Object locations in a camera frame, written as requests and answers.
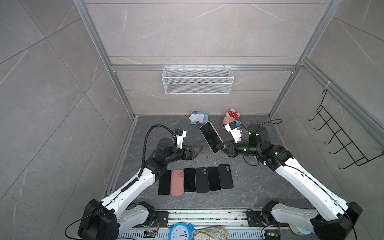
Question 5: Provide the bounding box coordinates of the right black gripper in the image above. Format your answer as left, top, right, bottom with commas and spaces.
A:
216, 137, 261, 158

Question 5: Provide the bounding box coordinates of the black phone case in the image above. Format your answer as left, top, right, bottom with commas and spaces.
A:
195, 168, 209, 193

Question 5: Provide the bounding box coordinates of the black phone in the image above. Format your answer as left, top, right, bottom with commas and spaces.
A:
208, 167, 221, 191
184, 168, 196, 193

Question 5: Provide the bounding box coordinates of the small phone pink case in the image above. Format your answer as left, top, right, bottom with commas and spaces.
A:
200, 121, 223, 153

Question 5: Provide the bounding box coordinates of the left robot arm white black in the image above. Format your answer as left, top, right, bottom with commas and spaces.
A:
77, 138, 203, 240

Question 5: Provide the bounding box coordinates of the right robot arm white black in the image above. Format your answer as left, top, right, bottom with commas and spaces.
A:
210, 126, 363, 240

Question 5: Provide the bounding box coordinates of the pink pig plush toy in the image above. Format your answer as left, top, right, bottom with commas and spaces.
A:
223, 108, 241, 127

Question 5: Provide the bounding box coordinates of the blue tissue packet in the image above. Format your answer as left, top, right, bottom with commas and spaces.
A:
188, 112, 209, 125

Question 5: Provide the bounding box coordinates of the blue alarm clock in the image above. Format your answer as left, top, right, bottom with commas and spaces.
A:
168, 223, 196, 240

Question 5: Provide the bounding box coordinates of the woven basket object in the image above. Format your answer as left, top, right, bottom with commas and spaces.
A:
194, 226, 229, 240

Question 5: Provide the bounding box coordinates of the white alarm clock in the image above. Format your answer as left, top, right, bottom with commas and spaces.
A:
289, 224, 312, 236

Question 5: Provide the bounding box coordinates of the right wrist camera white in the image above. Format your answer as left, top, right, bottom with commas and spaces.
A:
225, 121, 243, 144

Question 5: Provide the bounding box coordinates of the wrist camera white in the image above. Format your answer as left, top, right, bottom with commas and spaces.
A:
225, 121, 243, 144
174, 129, 187, 149

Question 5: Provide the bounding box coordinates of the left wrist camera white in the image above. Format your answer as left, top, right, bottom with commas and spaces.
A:
174, 129, 187, 149

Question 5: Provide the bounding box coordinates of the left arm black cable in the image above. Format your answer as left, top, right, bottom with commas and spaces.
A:
137, 124, 175, 178

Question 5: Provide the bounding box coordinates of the white wire wall basket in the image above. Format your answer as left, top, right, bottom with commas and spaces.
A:
162, 67, 234, 95

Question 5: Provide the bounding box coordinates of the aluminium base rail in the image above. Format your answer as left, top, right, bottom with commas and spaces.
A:
80, 209, 334, 240

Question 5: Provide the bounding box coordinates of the black wire hook rack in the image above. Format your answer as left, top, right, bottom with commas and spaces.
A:
307, 89, 384, 170

